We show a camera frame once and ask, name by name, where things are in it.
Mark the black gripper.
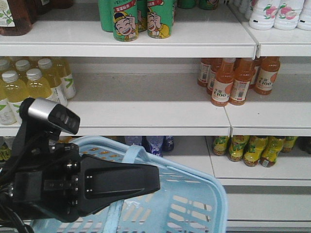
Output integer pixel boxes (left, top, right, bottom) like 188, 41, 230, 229
11, 143, 81, 222

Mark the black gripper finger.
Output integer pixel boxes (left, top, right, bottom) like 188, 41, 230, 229
77, 154, 160, 216

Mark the light blue plastic basket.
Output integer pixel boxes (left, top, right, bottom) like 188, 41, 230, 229
31, 136, 228, 233

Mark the blue sports drink bottle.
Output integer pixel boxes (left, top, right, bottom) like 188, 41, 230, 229
146, 136, 163, 157

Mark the pale yellow drink bottle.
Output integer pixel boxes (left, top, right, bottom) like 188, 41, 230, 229
26, 68, 68, 106
37, 56, 76, 99
2, 70, 30, 124

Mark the white metal shelving unit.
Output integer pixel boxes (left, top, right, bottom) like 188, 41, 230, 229
0, 0, 311, 232

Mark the yellow lemon tea bottle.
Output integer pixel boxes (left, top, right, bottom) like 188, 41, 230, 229
243, 135, 268, 167
228, 135, 250, 162
260, 136, 285, 167

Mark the orange C100 juice bottle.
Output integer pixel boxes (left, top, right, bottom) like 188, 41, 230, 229
229, 58, 254, 105
211, 58, 236, 107
254, 56, 280, 95

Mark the green cartoon tea can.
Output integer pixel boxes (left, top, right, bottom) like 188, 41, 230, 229
111, 0, 138, 42
147, 0, 174, 39

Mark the white peach drink bottle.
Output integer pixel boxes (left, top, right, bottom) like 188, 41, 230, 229
249, 0, 280, 31
273, 0, 305, 31

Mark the black cable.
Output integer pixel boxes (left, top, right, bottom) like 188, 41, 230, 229
0, 201, 35, 233

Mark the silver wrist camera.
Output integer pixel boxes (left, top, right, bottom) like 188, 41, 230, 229
19, 98, 80, 135

